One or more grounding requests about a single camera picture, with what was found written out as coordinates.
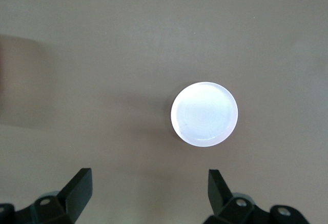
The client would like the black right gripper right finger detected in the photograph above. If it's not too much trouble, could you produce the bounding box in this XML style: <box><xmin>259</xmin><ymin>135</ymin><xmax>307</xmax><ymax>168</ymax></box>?
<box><xmin>204</xmin><ymin>169</ymin><xmax>308</xmax><ymax>224</ymax></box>

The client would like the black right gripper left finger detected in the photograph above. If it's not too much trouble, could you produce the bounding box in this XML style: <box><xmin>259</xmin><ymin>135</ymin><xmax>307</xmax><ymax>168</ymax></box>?
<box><xmin>0</xmin><ymin>167</ymin><xmax>92</xmax><ymax>224</ymax></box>

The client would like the pink round plate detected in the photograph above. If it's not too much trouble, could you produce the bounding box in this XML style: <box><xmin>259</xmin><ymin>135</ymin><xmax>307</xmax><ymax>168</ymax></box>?
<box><xmin>170</xmin><ymin>82</ymin><xmax>239</xmax><ymax>147</ymax></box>

